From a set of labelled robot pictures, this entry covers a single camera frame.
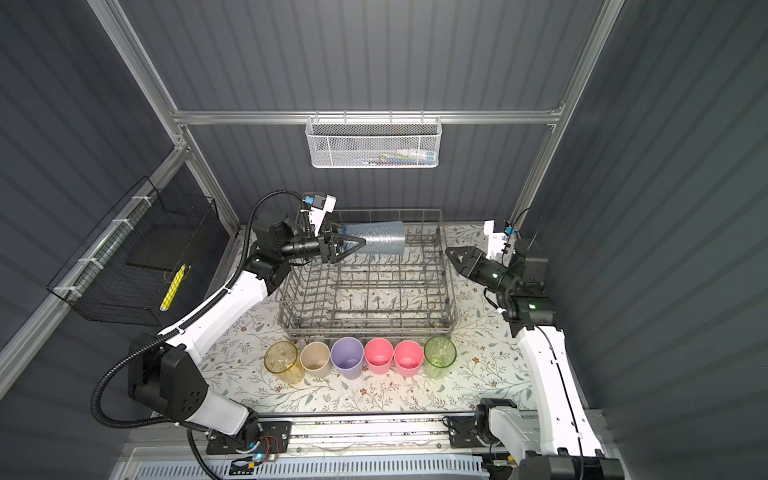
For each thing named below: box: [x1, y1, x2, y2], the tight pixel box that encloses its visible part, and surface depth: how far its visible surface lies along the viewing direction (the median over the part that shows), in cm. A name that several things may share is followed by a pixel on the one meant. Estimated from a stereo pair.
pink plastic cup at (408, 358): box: [394, 340, 424, 378], surface depth 83 cm
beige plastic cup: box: [299, 341, 332, 378], surface depth 80 cm
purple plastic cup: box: [330, 336, 364, 380], surface depth 80 cm
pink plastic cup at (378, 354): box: [364, 337, 394, 375], surface depth 82 cm
